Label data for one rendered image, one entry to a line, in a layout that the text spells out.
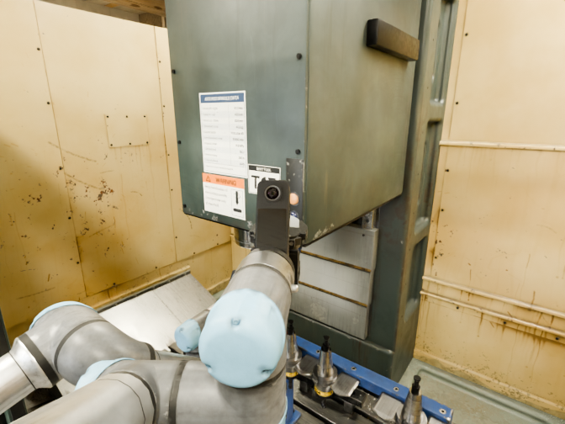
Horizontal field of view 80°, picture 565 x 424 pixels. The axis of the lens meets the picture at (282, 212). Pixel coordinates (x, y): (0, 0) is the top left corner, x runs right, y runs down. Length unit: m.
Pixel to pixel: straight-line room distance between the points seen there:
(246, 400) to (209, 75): 0.73
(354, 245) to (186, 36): 0.97
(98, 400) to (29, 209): 1.53
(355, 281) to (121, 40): 1.58
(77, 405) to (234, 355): 0.12
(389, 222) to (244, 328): 1.15
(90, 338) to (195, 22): 0.73
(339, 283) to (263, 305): 1.24
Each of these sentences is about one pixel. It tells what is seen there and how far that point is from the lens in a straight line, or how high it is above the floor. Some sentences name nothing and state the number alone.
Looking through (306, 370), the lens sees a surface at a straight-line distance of 0.98.
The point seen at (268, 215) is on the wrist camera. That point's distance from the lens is 0.46.
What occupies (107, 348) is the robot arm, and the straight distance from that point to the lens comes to 0.73.
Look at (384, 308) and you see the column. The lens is 1.55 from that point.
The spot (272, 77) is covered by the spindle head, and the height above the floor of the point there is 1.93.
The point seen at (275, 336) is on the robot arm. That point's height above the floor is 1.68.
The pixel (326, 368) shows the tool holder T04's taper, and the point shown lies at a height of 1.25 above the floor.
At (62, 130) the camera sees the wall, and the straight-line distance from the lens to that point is 1.83.
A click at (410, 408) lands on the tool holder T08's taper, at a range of 0.87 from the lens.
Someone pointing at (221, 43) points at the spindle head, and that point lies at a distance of 0.88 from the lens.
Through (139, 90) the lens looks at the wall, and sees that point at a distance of 2.00.
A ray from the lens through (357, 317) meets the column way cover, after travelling 1.59.
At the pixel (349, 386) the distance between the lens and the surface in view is 0.95.
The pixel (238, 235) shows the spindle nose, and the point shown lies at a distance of 1.09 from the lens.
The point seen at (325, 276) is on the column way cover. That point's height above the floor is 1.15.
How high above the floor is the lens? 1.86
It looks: 16 degrees down
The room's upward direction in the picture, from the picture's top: straight up
